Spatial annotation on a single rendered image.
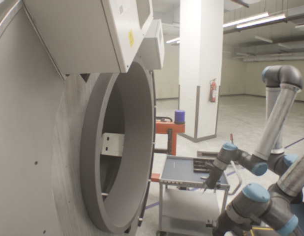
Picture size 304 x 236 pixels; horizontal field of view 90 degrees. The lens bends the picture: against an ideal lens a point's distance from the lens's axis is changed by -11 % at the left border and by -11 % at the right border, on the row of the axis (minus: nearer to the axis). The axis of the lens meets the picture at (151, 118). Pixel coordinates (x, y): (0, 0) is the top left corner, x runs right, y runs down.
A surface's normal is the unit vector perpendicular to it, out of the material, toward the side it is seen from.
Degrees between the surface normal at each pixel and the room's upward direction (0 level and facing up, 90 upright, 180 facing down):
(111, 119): 86
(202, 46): 90
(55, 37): 125
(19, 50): 90
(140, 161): 48
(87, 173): 82
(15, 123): 90
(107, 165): 44
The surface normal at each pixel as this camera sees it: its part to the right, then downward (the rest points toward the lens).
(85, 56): -0.17, 0.74
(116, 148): -0.21, -0.24
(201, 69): 0.47, 0.21
